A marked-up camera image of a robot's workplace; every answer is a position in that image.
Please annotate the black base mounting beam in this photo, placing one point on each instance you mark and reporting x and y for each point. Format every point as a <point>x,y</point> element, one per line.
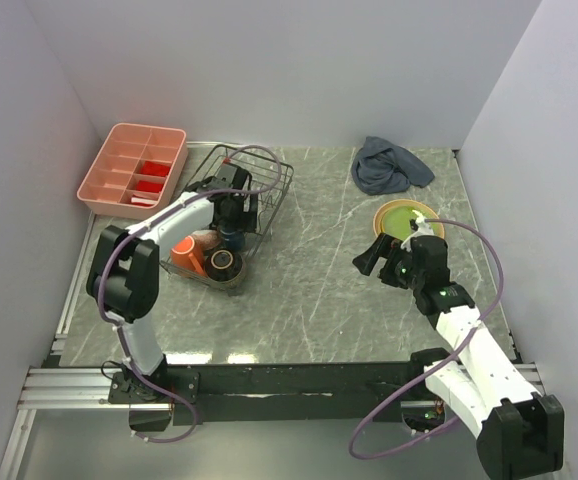
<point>259,392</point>

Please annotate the black glazed bowl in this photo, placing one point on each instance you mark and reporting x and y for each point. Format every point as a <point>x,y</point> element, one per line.
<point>225,267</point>

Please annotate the red patterned white bowl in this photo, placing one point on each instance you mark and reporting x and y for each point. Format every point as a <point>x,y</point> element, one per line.
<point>206,239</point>

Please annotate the pink plastic divided organizer tray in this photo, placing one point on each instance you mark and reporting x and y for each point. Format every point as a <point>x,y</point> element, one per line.
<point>108,185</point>

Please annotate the grey-blue crumpled cloth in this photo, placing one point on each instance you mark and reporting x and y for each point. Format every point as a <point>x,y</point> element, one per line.
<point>381,167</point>

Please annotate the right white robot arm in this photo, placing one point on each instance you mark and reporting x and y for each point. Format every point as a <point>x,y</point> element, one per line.
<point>519,431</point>

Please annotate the orange ceramic mug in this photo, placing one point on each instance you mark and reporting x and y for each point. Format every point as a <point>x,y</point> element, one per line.
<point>188,255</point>

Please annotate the black wire dish rack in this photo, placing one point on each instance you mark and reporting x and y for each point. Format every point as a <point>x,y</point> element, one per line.
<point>271,179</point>

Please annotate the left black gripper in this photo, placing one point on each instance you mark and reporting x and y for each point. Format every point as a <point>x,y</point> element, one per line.
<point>246,220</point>

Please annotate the red white item in tray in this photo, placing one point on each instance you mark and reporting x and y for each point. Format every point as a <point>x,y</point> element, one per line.
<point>142,201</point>

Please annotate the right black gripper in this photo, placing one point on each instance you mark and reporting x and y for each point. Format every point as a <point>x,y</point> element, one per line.
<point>382,247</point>

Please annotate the yellow plate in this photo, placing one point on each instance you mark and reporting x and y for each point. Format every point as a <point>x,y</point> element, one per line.
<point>378,217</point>

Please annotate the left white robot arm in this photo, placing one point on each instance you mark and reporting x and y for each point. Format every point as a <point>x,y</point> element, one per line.
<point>124,275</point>

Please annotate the blue ceramic mug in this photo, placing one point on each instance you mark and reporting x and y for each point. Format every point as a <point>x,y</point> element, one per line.
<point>232,239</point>

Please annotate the green plate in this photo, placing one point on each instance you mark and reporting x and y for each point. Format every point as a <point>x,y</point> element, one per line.
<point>396,220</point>

